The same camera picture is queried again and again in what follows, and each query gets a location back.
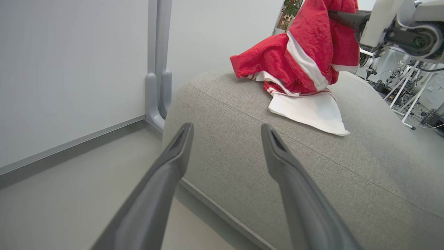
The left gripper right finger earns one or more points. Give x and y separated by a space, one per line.
305 205

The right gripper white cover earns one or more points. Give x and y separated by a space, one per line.
399 27

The green plant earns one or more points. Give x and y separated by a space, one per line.
292 12

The grey fabric sofa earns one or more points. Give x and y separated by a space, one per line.
312 166

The red basketball jersey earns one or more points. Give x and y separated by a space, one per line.
298 66

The grey partition base rail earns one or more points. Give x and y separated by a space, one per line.
69 149

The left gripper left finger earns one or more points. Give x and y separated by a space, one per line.
152 198

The grey partition post with feet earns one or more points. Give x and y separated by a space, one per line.
159 69

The white tripod stand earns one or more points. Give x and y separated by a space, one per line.
407 93

